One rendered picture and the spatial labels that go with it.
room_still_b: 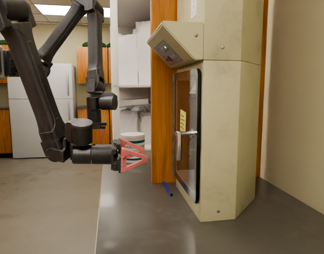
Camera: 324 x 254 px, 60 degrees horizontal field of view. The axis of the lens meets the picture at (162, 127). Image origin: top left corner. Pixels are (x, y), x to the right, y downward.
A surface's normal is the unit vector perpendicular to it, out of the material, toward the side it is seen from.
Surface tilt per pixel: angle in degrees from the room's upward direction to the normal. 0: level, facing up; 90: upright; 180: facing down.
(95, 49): 71
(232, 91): 90
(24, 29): 81
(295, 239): 0
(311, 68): 90
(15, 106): 90
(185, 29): 90
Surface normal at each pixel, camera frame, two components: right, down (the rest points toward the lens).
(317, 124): -0.98, 0.03
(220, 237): 0.00, -0.99
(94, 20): -0.22, -0.12
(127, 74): -0.31, 0.22
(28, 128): 0.18, 0.13
